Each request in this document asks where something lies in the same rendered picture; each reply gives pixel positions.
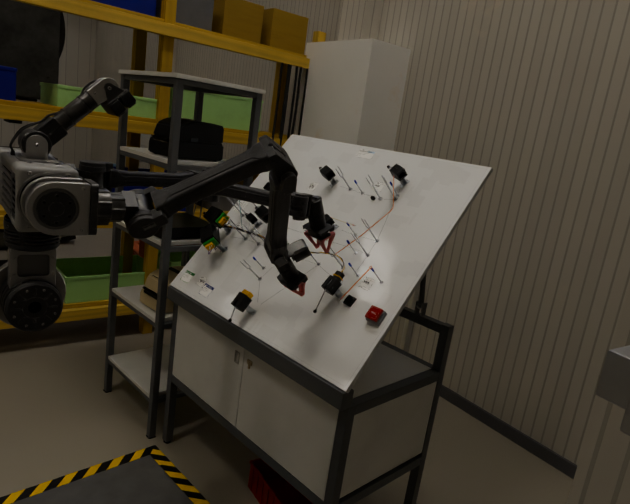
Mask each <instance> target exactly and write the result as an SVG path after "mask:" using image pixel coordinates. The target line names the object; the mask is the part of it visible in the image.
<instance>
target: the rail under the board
mask: <svg viewBox="0 0 630 504"><path fill-rule="evenodd" d="M167 298H168V299H169V300H171V301H172V302H174V303H175V304H177V305H178V306H180V307H181V308H183V309H184V310H186V311H188V312H189V313H191V314H192V315H194V316H195V317H197V318H198V319H200V320H201V321H203V322H204V323H206V324H207V325H209V326H211V327H212V328H214V329H215V330H217V331H218V332H220V333H221V334H223V335H224V336H226V337H227V338H229V339H231V340H232V341H234V342H235V343H237V344H238V345H240V346H241V347H243V348H244V349H246V350H247V351H249V352H251V353H252V354H254V355H255V356H257V357H258V358H260V359H261V360H263V361H264V362H266V363H267V364H269V365H270V366H272V367H274V368H275V369H277V370H278V371H280V372H281V373H283V374H284V375H286V376H287V377H289V378H290V379H292V380H294V381H295V382H297V383H298V384H300V385H301V386H303V387H304V388H306V389H307V390H309V391H310V392H312V393H314V394H315V395H317V396H318V397H320V398H321V399H323V400H324V401H326V402H327V403H329V404H330V405H332V406H333V407H335V408H337V409H338V410H340V411H342V410H345V409H347V408H350V407H351V405H352V399H353V394H354V390H353V389H351V390H350V392H349V393H346V392H345V391H343V390H341V389H340V388H338V387H336V386H335V385H333V384H332V383H330V382H328V381H327V380H325V379H323V378H322V377H320V376H318V375H317V374H315V373H314V372H312V371H310V370H309V369H307V368H305V367H304V366H302V365H300V364H299V363H297V362H296V361H294V360H292V359H291V358H289V357H287V356H286V355H284V354H282V353H281V352H279V351H278V350H276V349H274V348H273V347H271V346H269V345H268V344H266V343H264V342H263V341H261V340H260V339H258V338H256V337H255V336H253V335H251V334H250V333H248V332H246V331H245V330H243V329H242V328H240V327H238V326H237V325H235V324H233V323H232V322H229V321H228V320H227V319H225V318H224V317H222V316H220V315H219V314H217V313H215V312H214V311H212V310H210V309H209V308H207V307H206V306H204V305H202V304H201V303H199V302H197V301H196V300H194V299H192V298H191V297H189V296H188V295H186V294H184V293H183V292H181V291H179V290H178V289H176V288H174V287H173V286H171V285H170V286H168V292H167Z"/></svg>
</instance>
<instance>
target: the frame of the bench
mask: <svg viewBox="0 0 630 504"><path fill-rule="evenodd" d="M177 314H178V305H177V304H175V303H174V307H173V319H172V331H171V342H170V354H169V366H168V378H167V389H166V401H165V413H164V425H163V437H162V439H163V442H164V443H166V444H168V443H170V442H171V441H172V440H173V430H174V419H175V408H176V397H177V387H178V388H179V389H180V390H181V391H183V392H184V393H185V394H186V395H187V396H188V397H189V398H191V399H192V400H193V401H194V402H195V403H196V404H198V405H199V406H200V407H201V408H202V409H203V410H205V411H206V412H207V413H208V414H209V415H210V416H212V417H213V418H214V419H215V420H216V421H217V422H219V423H220V424H221V425H222V426H223V427H224V428H226V429H227V430H228V431H229V432H230V433H231V434H232V435H234V436H235V437H236V438H237V439H238V440H239V441H241V442H242V443H243V444H244V445H245V446H246V447H248V448H249V449H250V450H251V451H252V452H253V453H255V454H256V455H257V456H258V457H259V458H260V459H262V460H263V461H264V462H265V463H266V464H267V465H269V466H270V467H271V468H272V469H273V470H274V471H275V472H277V473H278V474H279V475H280V476H281V477H282V478H284V479H285V480H286V481H287V482H288V483H289V484H291V485H292V486H293V487H294V488H295V489H296V490H298V491H299V492H300V493H301V494H302V495H303V496H305V497H306V498H307V499H308V500H309V501H310V502H312V503H313V504H354V503H356V502H358V501H359V500H361V499H363V498H364V497H366V496H368V495H370V494H371V493H373V492H375V491H376V490H378V489H380V488H381V487H383V486H385V485H387V484H388V483H390V482H392V481H393V480H395V479H397V478H398V477H400V476H402V475H404V474H405V473H407V472H409V471H410V475H409V480H408V485H407V490H406V494H405V499H404V504H416V501H417V497H418V492H419V487H420V483H421V478H422V473H423V469H424V464H425V459H426V455H427V450H428V446H429V441H430V436H431V432H432V427H433V422H434V418H435V413H436V408H437V404H438V399H439V394H440V390H441V385H442V381H443V376H444V371H445V370H443V371H441V372H439V371H437V370H435V369H432V366H433V364H430V363H428V362H426V361H424V360H422V359H420V358H418V357H416V356H414V355H412V354H410V353H408V352H406V351H404V350H402V349H400V348H398V347H396V346H393V345H391V344H389V343H387V342H385V341H382V342H381V344H383V345H385V346H387V347H389V348H391V349H393V350H395V351H397V352H399V353H401V354H403V355H405V356H407V357H409V358H411V359H413V360H415V361H417V362H419V363H421V364H423V365H426V366H428V367H430V368H431V369H429V370H427V371H424V372H421V373H419V374H416V375H414V376H411V377H408V378H406V379H403V380H400V381H398V382H395V383H392V384H390V385H387V386H385V387H382V388H379V389H377V390H374V391H371V392H369V393H366V394H363V395H361V396H358V397H355V398H353V399H352V405H351V407H350V408H347V409H345V410H342V411H340V410H339V414H338V420H337V426H336V432H335V438H334V444H333V450H332V456H331V462H330V468H329V474H328V480H327V485H326V491H325V497H324V501H323V500H322V499H320V498H319V497H318V496H317V495H316V494H314V493H313V492H312V491H311V490H310V489H308V488H307V487H306V486H305V485H304V484H303V483H301V482H300V481H299V480H298V479H297V478H295V477H294V476H293V475H292V474H291V473H289V472H288V471H287V470H286V469H285V468H283V467H282V466H281V465H280V464H279V463H277V462H276V461H275V460H274V459H273V458H272V457H270V456H269V455H268V454H267V453H266V452H264V451H263V450H262V449H261V448H260V447H258V446H257V445H256V444H255V443H254V442H252V441H251V440H250V439H249V438H248V437H246V436H245V435H244V434H243V433H242V432H241V431H239V430H238V429H237V428H236V427H235V426H233V425H232V424H231V423H230V422H229V421H227V420H226V419H225V418H224V417H223V416H221V415H220V414H219V413H218V412H217V411H215V410H214V409H213V408H212V407H211V406H209V405H208V404H207V403H206V402H205V401H204V400H202V399H201V398H200V397H199V396H198V395H196V394H195V393H194V392H193V391H192V390H190V389H189V388H188V387H187V386H186V385H184V384H183V383H182V382H181V381H180V380H178V379H177V378H176V377H175V376H174V375H173V374H172V371H173V360H174V348H175V337H176V325H177ZM436 381H437V383H436V388H435V393H434V398H433V402H432V407H431V412H430V416H429V421H428V426H427V430H426V435H425V440H424V444H423V449H422V453H420V454H418V455H417V456H415V457H413V458H411V459H409V460H408V461H406V462H404V463H402V464H401V465H399V466H397V467H395V468H393V469H392V470H390V471H388V472H386V473H385V474H383V475H381V476H379V477H377V478H376V479H374V480H372V481H370V482H369V483H367V484H365V485H363V486H361V487H360V488H358V489H356V490H354V491H353V492H351V493H349V494H347V495H345V496H344V497H342V498H340V493H341V488H342V482H343V476H344V471H345V465H346V459H347V454H348V448H349V442H350V437H351V431H352V425H353V420H354V415H356V414H359V413H361V412H364V411H366V410H369V409H371V408H373V407H376V406H378V405H381V404H383V403H385V402H388V401H390V400H393V399H395V398H398V397H400V396H402V395H405V394H407V393H410V392H412V391H415V390H417V389H419V388H422V387H424V386H427V385H429V384H431V383H434V382H436Z"/></svg>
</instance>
